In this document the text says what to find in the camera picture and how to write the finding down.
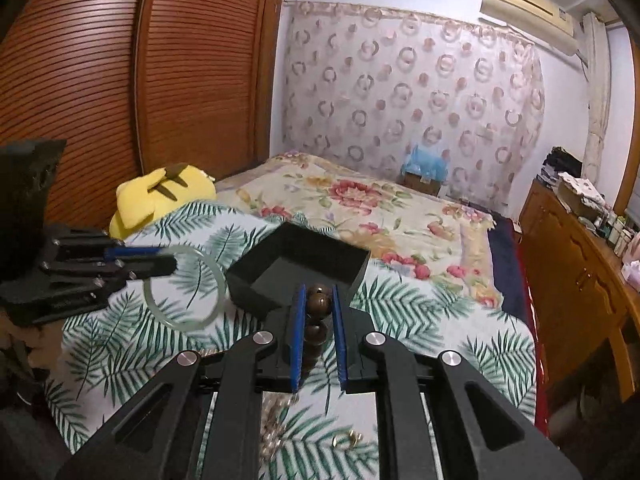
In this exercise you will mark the floral bed cover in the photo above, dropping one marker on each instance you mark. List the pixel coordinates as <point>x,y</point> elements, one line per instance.
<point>415,234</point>

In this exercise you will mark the cream bundled window curtain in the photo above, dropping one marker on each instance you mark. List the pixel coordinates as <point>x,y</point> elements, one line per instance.
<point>598,56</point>

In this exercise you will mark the yellow Pikachu plush toy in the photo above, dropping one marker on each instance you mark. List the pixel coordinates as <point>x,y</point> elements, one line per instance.
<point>144,200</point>

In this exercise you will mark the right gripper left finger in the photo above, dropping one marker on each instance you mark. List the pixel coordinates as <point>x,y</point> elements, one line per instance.
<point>199,416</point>

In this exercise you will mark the wooden sideboard cabinet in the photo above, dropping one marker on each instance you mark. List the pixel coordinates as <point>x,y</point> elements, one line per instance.
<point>582,303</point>

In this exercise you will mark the stack of folded clothes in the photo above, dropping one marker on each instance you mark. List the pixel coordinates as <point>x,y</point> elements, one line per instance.
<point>557,161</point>

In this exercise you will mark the wall air conditioner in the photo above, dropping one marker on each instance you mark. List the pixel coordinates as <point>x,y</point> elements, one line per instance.
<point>542,19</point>

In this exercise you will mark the circle pattern sheer curtain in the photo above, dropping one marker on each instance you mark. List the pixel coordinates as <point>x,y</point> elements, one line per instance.
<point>364,85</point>

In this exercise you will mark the black open jewelry box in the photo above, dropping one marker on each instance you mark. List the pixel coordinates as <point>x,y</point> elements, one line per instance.
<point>266,277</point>

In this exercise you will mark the pale green jade bangle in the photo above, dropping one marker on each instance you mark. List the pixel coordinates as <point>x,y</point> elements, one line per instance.
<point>201,276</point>

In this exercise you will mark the brown louvered wardrobe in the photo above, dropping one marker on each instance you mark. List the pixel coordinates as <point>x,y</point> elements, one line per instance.
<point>135,85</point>

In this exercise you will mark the small gold earring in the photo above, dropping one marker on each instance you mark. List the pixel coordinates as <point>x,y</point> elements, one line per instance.
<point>346,439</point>

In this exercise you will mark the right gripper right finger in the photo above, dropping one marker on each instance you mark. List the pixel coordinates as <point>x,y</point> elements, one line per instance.
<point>438,417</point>

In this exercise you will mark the pink tissue box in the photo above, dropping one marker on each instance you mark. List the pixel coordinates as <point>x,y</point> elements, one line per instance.
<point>631,274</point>

